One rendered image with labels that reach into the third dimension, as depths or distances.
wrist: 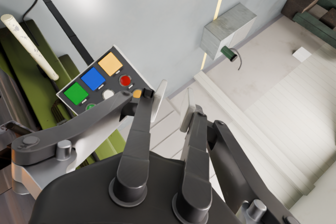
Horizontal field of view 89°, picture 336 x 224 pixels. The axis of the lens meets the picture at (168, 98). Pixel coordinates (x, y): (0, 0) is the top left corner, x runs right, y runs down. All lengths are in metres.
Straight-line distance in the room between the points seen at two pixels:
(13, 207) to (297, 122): 5.39
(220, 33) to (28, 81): 2.85
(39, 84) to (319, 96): 6.01
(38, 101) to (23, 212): 0.59
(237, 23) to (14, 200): 3.51
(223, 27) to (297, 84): 3.22
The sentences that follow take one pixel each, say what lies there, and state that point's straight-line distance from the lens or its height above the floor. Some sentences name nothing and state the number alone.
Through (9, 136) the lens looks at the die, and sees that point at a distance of 1.08.
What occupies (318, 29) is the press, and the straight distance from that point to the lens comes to 6.57.
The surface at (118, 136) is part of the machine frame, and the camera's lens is 1.51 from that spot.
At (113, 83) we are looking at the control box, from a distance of 0.81.
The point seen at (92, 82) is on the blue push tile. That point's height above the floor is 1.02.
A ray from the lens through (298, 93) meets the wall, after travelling 5.84.
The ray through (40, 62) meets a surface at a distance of 1.19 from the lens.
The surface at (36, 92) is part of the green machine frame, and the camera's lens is 1.32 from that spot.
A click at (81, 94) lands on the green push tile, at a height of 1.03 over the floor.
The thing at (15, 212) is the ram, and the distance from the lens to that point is 0.99.
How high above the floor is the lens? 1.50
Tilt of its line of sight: 18 degrees down
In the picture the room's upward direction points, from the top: 140 degrees clockwise
